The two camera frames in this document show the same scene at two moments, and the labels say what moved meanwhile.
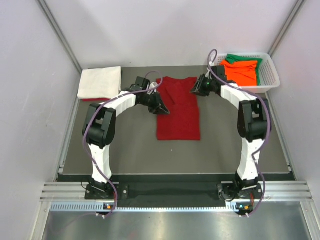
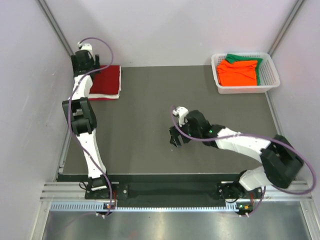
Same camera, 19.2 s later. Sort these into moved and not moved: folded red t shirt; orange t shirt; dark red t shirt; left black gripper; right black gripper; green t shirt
Moved: dark red t shirt; right black gripper; left black gripper
Not moved: orange t shirt; green t shirt; folded red t shirt
